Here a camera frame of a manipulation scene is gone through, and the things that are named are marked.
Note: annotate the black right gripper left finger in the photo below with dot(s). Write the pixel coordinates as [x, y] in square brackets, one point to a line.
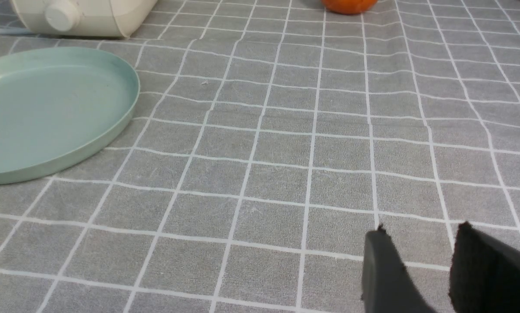
[386, 285]

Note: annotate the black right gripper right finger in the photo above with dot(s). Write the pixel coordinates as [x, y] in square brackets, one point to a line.
[485, 273]

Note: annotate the grey checkered tablecloth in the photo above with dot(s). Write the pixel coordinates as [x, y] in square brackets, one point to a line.
[268, 138]

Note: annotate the orange persimmon fruit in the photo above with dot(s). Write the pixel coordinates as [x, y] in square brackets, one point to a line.
[348, 7]

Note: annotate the light green round plate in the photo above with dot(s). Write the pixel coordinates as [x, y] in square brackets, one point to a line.
[60, 106]

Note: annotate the white two-slot toaster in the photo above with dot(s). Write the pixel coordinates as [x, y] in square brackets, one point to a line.
[83, 18]

